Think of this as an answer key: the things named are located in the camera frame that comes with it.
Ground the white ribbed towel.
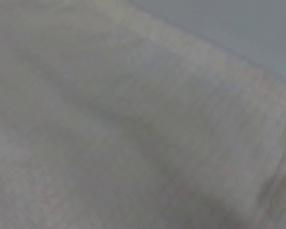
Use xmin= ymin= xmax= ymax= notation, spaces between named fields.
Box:
xmin=0 ymin=0 xmax=286 ymax=229

